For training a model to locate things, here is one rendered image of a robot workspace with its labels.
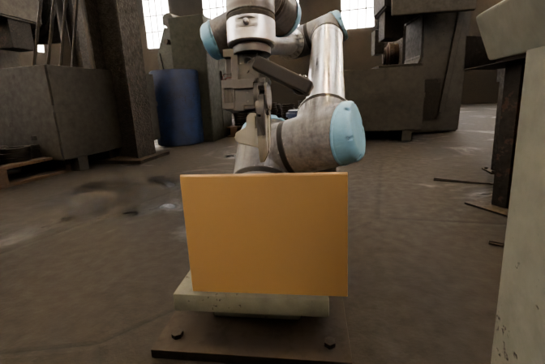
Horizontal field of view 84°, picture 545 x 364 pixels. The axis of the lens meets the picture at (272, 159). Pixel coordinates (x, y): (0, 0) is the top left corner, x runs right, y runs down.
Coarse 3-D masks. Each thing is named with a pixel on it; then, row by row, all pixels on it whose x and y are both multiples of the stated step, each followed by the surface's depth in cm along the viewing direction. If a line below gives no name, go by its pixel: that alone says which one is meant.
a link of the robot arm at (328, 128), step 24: (312, 24) 114; (336, 24) 109; (312, 48) 103; (336, 48) 98; (312, 72) 91; (336, 72) 88; (312, 96) 77; (336, 96) 76; (288, 120) 76; (312, 120) 71; (336, 120) 68; (360, 120) 76; (288, 144) 72; (312, 144) 70; (336, 144) 68; (360, 144) 72; (312, 168) 74
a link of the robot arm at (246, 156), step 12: (276, 120) 82; (276, 132) 75; (240, 144) 80; (276, 144) 74; (240, 156) 77; (252, 156) 75; (276, 156) 74; (240, 168) 75; (276, 168) 74; (288, 168) 75
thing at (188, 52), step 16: (192, 16) 353; (176, 32) 362; (192, 32) 357; (176, 48) 366; (192, 48) 361; (176, 64) 370; (192, 64) 365; (208, 64) 366; (224, 64) 412; (208, 80) 366; (208, 96) 369; (208, 112) 373; (224, 112) 412; (208, 128) 378; (224, 128) 412
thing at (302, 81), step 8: (256, 56) 54; (256, 64) 54; (264, 64) 54; (272, 64) 53; (264, 72) 54; (272, 72) 54; (280, 72) 53; (288, 72) 53; (280, 80) 54; (288, 80) 53; (296, 80) 53; (304, 80) 53; (296, 88) 53; (304, 88) 53; (312, 88) 56
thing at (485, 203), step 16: (480, 48) 130; (464, 64) 128; (480, 64) 131; (496, 64) 119; (512, 64) 117; (512, 80) 118; (512, 96) 119; (512, 112) 119; (512, 128) 120; (512, 144) 121; (496, 160) 127; (512, 160) 122; (496, 176) 128; (512, 176) 124; (496, 192) 128; (480, 208) 129; (496, 208) 126
